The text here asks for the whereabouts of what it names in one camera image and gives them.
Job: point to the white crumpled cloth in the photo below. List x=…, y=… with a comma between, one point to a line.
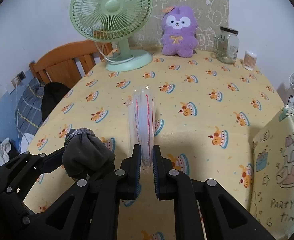
x=8, y=150

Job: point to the yellow patterned tablecloth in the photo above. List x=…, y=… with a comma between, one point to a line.
x=207, y=114

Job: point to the clear plastic zip bag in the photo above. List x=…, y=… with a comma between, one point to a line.
x=141, y=121

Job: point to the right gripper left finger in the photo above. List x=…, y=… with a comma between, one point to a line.
x=91, y=211

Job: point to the blue plaid pillow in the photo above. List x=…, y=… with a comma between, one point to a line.
x=28, y=110

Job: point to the grey drawstring pouch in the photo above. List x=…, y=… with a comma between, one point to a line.
x=85, y=155

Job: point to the wall power outlet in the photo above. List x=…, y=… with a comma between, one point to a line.
x=17, y=80

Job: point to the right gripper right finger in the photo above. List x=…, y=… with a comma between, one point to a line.
x=203, y=210

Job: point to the patterned paper storage box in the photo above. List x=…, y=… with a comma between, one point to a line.
x=272, y=201

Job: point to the glass jar with lid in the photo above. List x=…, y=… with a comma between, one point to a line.
x=226, y=45

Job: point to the wooden bed headboard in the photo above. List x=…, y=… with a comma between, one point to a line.
x=59, y=64

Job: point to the black garment on chair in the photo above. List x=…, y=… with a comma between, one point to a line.
x=54, y=92

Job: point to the patterned cardboard backboard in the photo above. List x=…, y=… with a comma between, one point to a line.
x=210, y=16

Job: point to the green desk fan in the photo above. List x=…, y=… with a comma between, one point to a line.
x=109, y=24

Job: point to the cotton swab container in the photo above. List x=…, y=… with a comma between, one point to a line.
x=249, y=60

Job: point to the purple plush bunny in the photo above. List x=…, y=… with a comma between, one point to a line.
x=179, y=32

